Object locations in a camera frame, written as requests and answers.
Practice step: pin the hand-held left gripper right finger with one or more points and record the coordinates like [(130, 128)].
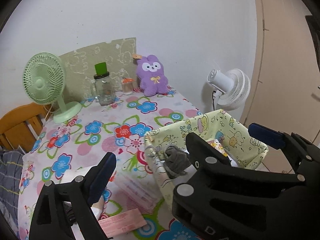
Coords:
[(265, 135)]

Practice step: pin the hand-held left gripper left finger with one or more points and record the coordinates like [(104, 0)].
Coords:
[(100, 180)]

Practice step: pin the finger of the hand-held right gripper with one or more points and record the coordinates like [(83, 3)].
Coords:
[(195, 180)]

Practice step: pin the grey cloth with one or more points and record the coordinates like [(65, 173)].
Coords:
[(175, 160)]

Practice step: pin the yellow cartoon fabric basket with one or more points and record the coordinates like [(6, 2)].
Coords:
[(225, 127)]

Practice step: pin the cartoon print packet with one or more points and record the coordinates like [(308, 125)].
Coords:
[(217, 146)]

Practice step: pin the clear plastic packet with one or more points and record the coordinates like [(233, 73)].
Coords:
[(140, 192)]

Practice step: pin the pink paper packet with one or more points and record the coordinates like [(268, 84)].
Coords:
[(120, 223)]

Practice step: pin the floral tablecloth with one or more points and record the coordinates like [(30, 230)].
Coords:
[(100, 112)]

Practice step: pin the white fan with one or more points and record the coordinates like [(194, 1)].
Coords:
[(220, 78)]

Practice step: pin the beige wooden door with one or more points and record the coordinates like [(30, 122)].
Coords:
[(282, 55)]

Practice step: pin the glass jar with green lid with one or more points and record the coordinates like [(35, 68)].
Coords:
[(105, 90)]

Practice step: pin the blue plaid cloth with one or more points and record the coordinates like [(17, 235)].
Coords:
[(10, 175)]

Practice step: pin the cotton swab container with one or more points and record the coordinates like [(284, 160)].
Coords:
[(127, 87)]

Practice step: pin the wooden chair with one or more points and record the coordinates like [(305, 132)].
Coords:
[(15, 120)]

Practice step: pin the purple plush bunny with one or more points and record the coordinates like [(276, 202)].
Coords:
[(150, 80)]

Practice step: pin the green desk fan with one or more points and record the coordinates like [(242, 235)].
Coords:
[(40, 82)]

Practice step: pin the green printed felt board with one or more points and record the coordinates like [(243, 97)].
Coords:
[(82, 62)]

